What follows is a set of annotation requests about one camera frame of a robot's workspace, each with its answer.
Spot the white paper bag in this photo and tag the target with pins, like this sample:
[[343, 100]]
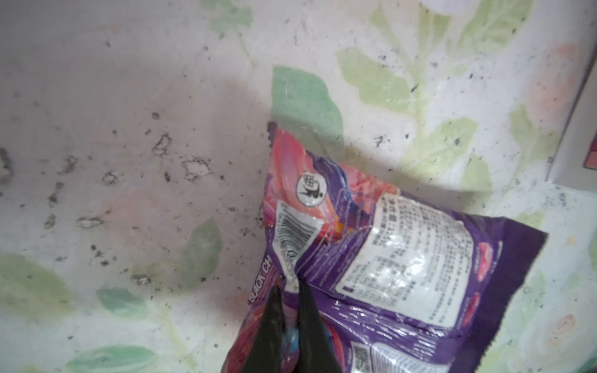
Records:
[[574, 165]]

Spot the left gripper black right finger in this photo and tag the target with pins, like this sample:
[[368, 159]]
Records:
[[315, 350]]

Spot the purple snack packet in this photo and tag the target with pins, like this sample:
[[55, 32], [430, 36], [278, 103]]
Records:
[[401, 285]]

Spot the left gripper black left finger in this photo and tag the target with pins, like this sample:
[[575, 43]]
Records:
[[265, 354]]

